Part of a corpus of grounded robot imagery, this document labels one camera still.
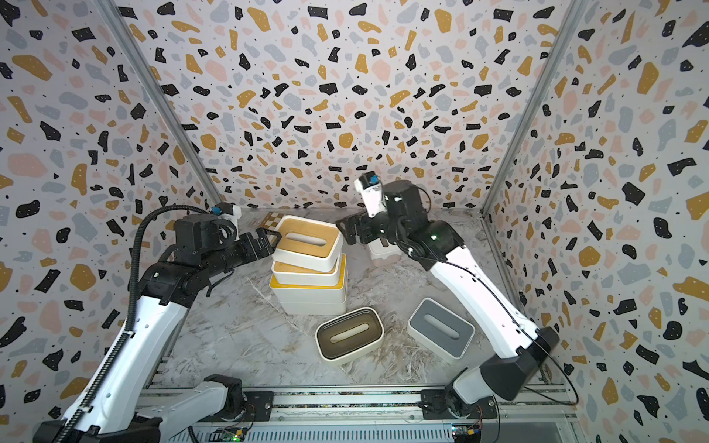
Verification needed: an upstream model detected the light bamboo lid tissue box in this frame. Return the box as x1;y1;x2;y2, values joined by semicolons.
271;254;345;286

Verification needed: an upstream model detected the white pink tissue box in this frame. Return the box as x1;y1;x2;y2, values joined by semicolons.
366;238;402;267

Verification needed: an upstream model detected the dark brown lid tissue box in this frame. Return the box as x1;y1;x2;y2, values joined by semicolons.
315;308;384;365

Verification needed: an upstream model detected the yellow lid tissue box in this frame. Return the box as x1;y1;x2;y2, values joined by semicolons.
282;301;346;316
270;256;347;303

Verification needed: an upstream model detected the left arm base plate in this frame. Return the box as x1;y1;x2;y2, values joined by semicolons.
198;391;275;426

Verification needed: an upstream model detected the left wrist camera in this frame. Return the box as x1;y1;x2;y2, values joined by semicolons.
210;202;242;236

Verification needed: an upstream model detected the left corner aluminium post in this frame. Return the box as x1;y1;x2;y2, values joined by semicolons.
94;1;223;204

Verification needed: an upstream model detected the corner aluminium post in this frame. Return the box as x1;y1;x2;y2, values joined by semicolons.
94;1;223;204
480;0;589;221

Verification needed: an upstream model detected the right corner aluminium post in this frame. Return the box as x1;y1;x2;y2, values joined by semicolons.
480;0;589;221

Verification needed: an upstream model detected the wooden chess board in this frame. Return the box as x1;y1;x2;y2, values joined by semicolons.
260;212;284;231

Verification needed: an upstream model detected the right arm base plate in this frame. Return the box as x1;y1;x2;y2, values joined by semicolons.
418;389;498;420

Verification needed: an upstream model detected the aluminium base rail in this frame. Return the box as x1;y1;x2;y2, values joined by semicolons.
136;382;585;442

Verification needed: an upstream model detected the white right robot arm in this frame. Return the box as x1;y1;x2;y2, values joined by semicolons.
336;172;559;416

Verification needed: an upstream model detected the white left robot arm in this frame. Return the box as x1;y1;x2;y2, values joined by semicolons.
33;208;282;442

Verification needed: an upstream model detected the grey lid tissue box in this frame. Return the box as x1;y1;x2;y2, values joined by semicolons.
407;297;476;365

